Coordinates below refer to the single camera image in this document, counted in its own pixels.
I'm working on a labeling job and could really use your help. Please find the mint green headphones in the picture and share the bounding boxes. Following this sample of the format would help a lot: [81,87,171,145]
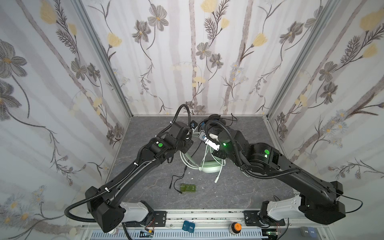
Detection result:
[179,147,226,173]

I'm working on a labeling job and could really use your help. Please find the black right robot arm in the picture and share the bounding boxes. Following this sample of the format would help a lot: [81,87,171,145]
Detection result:
[208,129,347,225]

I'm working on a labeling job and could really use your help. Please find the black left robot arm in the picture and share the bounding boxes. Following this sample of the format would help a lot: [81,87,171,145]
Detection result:
[85,121,198,233]

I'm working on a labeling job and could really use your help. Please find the black and blue headphones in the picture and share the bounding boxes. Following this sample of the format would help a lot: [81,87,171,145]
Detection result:
[199,114,226,130]

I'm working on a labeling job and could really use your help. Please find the right black corrugated conduit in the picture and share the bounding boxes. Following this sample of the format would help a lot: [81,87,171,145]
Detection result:
[204,120,303,181]

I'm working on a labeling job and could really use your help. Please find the black corrugated conduit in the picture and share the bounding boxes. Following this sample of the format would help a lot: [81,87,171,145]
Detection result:
[64,104,192,227]
[204,120,303,181]

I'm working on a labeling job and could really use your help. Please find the orange emergency stop button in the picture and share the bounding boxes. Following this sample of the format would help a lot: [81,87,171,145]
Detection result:
[229,222,242,235]

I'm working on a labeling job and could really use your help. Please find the small blue box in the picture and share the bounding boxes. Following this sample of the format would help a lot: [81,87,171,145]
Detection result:
[182,221,196,233]

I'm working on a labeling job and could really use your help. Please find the left black corrugated conduit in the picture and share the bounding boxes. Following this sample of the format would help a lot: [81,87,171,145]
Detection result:
[64,104,192,227]

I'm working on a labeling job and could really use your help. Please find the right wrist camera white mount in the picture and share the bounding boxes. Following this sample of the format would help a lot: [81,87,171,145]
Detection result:
[198,130,220,151]

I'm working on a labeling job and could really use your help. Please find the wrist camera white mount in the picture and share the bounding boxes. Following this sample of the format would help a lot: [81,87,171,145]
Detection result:
[198,130,220,151]
[190,120,199,132]

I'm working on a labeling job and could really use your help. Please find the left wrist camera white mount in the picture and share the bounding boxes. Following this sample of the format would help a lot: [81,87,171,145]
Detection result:
[190,120,199,132]

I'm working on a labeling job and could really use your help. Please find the black headphone cable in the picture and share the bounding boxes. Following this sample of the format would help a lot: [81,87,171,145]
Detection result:
[168,112,238,195]

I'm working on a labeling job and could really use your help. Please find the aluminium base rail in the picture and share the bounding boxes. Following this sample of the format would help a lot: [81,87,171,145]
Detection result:
[78,209,335,240]

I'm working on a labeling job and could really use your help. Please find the white slotted cable duct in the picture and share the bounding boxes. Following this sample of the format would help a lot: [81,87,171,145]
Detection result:
[89,229,265,240]

